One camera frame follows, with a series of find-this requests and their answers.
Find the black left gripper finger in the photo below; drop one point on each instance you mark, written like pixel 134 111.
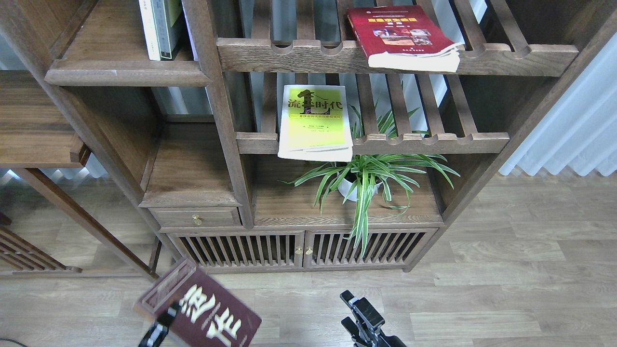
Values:
pixel 159 329

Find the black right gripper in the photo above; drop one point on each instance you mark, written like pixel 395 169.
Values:
pixel 365 328

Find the maroon book white characters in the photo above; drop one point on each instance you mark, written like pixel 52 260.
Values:
pixel 209 315

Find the right slatted cabinet door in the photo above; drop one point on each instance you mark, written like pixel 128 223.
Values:
pixel 386 248

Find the slatted cabinet door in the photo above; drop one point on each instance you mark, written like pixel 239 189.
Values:
pixel 386 248
pixel 242 251

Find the left slatted cabinet door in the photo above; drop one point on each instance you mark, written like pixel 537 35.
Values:
pixel 242 251

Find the brass drawer knob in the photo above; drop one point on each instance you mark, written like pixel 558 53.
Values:
pixel 197 220

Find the small wooden drawer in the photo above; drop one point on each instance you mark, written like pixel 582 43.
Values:
pixel 182 216

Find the white plant pot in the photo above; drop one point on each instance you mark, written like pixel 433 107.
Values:
pixel 351 193

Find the green spider plant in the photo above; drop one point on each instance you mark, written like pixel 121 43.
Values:
pixel 390 168

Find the wooden slatted rack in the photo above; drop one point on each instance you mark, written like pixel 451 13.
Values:
pixel 26 258

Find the yellow green book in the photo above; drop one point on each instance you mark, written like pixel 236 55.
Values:
pixel 315 124

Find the dark wooden bookshelf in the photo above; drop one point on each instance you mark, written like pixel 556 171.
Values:
pixel 200 131

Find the wooden side table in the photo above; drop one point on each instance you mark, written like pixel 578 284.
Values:
pixel 35 135

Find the white curtain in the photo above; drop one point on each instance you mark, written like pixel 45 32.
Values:
pixel 579 134

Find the red book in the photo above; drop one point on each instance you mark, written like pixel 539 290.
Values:
pixel 403 38

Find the white upright book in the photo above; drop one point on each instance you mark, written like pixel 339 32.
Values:
pixel 149 28

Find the grey green upright book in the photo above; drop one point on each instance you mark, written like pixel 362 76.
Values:
pixel 168 22

